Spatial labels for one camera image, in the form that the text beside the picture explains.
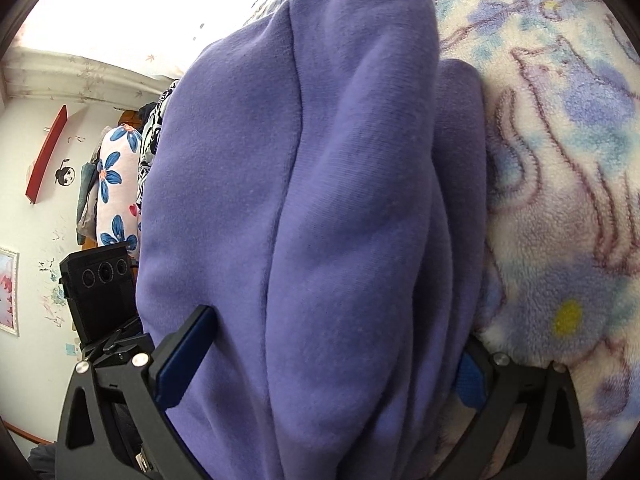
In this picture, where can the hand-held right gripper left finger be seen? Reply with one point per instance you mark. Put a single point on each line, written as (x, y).
(185, 355)

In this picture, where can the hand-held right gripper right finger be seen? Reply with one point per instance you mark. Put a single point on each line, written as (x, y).
(470, 380)

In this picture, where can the purple zip hoodie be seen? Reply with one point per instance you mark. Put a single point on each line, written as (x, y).
(325, 210)

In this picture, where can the dark clothes pile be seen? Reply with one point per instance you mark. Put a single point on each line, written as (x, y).
(147, 112)

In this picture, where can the grey blue jeans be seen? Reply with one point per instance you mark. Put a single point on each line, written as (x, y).
(86, 200)

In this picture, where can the blue floral rolled quilt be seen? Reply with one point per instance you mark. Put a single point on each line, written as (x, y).
(117, 195)

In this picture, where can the black white printed folded garment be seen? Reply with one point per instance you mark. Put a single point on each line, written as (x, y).
(150, 130)

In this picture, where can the cat print fleece blanket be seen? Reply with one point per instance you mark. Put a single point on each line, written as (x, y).
(550, 185)

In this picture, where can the framed wall picture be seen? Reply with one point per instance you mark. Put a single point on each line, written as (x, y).
(7, 290)

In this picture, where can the cartoon face wall sticker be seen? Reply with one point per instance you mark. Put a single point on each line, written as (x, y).
(65, 174)

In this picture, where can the red wall shelf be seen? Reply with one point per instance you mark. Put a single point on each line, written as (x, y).
(47, 152)

